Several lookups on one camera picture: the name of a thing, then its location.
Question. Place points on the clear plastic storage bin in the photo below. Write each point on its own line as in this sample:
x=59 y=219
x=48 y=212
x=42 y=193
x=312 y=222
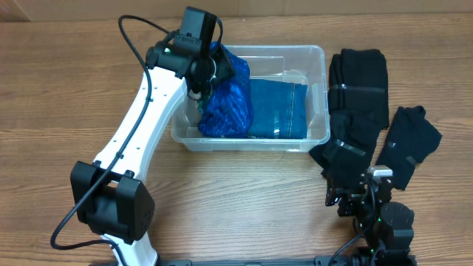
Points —
x=302 y=64

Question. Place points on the blue sequin garment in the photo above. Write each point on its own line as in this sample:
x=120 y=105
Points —
x=228 y=112

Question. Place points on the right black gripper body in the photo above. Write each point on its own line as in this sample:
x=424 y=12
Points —
x=363 y=213

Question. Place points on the blue denim jeans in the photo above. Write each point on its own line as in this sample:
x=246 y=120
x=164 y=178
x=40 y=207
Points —
x=278 y=110

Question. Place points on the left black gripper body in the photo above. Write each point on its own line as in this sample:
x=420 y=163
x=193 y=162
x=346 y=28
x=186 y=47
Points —
x=216 y=66

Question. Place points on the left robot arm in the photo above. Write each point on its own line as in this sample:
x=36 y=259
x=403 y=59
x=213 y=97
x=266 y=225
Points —
x=109 y=193

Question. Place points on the small folded black garment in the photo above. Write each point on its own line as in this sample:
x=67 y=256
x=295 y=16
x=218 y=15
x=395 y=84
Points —
x=410 y=139

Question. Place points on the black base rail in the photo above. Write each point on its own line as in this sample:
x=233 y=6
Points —
x=251 y=262

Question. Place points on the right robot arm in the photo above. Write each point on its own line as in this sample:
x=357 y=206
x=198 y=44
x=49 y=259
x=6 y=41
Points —
x=383 y=228

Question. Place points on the large folded black garment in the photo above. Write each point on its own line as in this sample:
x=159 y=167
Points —
x=358 y=102

